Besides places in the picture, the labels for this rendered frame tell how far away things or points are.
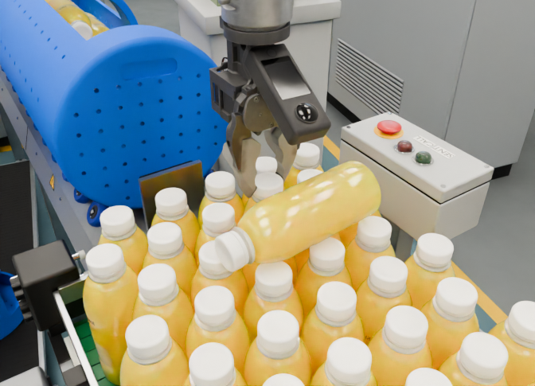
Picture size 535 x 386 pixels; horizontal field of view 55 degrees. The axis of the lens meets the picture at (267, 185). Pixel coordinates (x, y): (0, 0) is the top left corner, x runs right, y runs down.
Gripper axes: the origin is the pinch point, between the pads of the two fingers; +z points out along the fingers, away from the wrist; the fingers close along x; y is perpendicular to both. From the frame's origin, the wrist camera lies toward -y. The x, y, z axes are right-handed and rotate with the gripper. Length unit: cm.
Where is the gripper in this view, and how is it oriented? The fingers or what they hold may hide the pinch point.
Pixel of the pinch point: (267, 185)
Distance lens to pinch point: 64.9
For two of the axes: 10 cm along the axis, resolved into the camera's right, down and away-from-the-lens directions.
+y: -5.4, -4.8, 6.9
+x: -8.4, 3.1, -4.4
